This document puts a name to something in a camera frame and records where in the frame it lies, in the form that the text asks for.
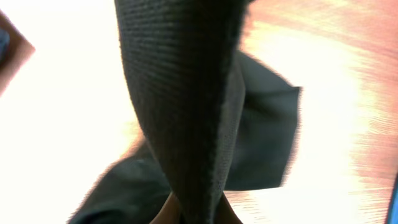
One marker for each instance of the black polo shirt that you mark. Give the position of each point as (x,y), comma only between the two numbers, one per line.
(213,118)

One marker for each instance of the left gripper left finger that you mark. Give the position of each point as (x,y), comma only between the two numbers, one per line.
(170,213)

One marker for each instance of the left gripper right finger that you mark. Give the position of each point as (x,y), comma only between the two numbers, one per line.
(225,214)

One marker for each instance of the blue polo shirt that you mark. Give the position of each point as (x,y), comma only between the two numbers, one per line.
(392,212)

